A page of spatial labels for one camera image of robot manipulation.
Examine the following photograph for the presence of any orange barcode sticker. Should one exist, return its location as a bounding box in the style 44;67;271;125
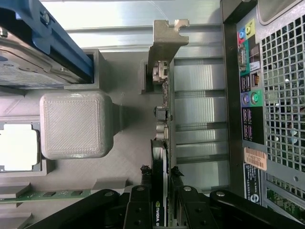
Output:
243;146;268;171

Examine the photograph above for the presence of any green RAM stick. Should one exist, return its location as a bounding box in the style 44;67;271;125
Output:
0;189;93;204

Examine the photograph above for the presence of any black open PC case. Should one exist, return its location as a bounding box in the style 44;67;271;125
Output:
219;0;305;229

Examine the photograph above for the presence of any silver CPU chip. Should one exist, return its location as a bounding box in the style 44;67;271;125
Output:
0;123;41;172

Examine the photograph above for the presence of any hard drive with blue label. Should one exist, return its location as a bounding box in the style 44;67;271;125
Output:
0;0;94;91

